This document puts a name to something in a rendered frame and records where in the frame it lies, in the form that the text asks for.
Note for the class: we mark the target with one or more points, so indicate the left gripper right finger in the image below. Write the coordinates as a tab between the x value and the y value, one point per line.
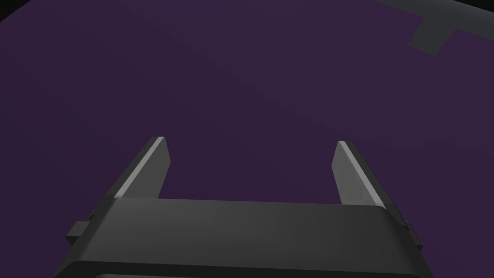
357	177

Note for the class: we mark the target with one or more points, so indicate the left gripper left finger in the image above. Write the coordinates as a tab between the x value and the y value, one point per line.
148	173

